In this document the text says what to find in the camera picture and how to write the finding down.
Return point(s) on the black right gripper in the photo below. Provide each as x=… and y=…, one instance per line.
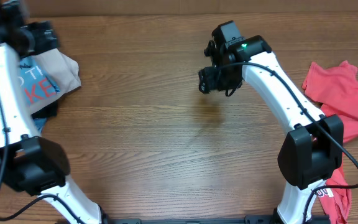
x=209, y=84

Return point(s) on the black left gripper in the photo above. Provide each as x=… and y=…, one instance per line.
x=47, y=39

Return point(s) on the light blue t-shirt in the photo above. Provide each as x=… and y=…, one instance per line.
x=35, y=82

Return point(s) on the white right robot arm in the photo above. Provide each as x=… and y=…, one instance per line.
x=311, y=151

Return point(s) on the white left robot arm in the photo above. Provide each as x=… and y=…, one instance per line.
x=28, y=162

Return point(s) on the beige folded trousers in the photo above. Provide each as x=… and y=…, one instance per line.
x=62, y=69

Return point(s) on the dark folded garment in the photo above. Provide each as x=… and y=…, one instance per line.
x=50, y=110

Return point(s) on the red t-shirt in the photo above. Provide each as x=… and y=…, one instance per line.
x=336, y=89

